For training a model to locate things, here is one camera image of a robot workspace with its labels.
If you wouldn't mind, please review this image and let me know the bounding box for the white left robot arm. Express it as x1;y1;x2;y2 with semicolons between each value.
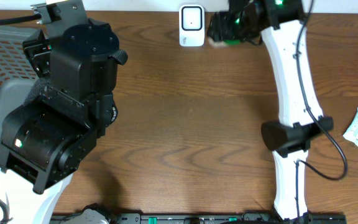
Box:
0;1;128;223

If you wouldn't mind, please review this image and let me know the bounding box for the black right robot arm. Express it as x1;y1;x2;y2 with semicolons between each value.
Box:
207;0;333;223

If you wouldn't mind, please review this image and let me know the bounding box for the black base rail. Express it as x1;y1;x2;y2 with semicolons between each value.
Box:
49;204;347;224

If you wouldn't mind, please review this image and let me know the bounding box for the green lid jar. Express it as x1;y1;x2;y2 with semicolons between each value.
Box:
208;37;241;48

